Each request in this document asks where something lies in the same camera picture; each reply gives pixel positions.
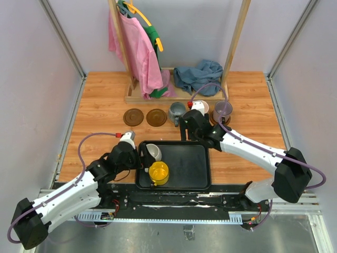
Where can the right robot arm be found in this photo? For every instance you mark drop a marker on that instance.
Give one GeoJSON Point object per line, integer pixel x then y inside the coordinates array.
{"type": "Point", "coordinates": [290, 174]}

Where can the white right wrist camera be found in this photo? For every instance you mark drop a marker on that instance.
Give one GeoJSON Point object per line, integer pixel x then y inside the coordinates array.
{"type": "Point", "coordinates": [199, 106]}

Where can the white speckled mug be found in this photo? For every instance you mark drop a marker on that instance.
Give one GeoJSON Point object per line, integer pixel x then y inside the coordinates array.
{"type": "Point", "coordinates": [155, 152]}

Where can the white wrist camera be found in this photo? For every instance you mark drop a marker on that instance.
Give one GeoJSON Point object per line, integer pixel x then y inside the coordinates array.
{"type": "Point", "coordinates": [199, 106]}
{"type": "Point", "coordinates": [129, 137]}

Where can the purple glass mug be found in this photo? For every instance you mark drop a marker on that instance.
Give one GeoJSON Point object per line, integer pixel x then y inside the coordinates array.
{"type": "Point", "coordinates": [222, 108]}

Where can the yellow clothes hanger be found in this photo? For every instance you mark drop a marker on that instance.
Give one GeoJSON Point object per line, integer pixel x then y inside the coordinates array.
{"type": "Point", "coordinates": [137, 11]}

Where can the black plastic tray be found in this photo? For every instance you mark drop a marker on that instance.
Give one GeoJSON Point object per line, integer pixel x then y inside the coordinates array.
{"type": "Point", "coordinates": [189, 165]}

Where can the blue crumpled cloth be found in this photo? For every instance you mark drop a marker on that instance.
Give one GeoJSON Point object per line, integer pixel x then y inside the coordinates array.
{"type": "Point", "coordinates": [191, 79]}

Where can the green garment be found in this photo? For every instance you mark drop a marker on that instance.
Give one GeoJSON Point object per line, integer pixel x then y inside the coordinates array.
{"type": "Point", "coordinates": [144, 43]}

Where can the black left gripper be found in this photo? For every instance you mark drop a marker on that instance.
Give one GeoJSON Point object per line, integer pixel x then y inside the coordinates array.
{"type": "Point", "coordinates": [145, 160]}

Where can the brown wooden coaster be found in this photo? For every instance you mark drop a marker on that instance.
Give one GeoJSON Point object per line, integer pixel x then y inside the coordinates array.
{"type": "Point", "coordinates": [224, 120]}
{"type": "Point", "coordinates": [133, 117]}
{"type": "Point", "coordinates": [156, 117]}

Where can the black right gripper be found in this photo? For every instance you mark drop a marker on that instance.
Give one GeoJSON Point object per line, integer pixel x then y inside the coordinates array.
{"type": "Point", "coordinates": [182, 129]}

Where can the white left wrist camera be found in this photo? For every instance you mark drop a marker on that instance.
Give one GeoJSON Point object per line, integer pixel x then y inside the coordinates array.
{"type": "Point", "coordinates": [129, 137]}

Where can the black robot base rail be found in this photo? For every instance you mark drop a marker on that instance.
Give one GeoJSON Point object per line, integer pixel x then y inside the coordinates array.
{"type": "Point", "coordinates": [127, 201]}

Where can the pink mug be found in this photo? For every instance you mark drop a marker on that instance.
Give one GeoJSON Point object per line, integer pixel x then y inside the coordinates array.
{"type": "Point", "coordinates": [206, 106]}

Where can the wooden clothes rack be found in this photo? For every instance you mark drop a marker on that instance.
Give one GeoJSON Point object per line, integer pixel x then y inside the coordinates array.
{"type": "Point", "coordinates": [132, 92]}

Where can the pink shirt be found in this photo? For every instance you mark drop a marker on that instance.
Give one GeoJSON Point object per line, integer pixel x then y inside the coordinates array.
{"type": "Point", "coordinates": [139, 42]}

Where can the grey mug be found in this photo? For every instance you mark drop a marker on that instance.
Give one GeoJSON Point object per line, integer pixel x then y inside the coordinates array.
{"type": "Point", "coordinates": [176, 110]}

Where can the yellow mug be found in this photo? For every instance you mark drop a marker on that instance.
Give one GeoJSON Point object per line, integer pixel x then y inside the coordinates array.
{"type": "Point", "coordinates": [159, 173]}

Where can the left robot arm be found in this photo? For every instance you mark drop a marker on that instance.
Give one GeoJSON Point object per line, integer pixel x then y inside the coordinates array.
{"type": "Point", "coordinates": [34, 220]}

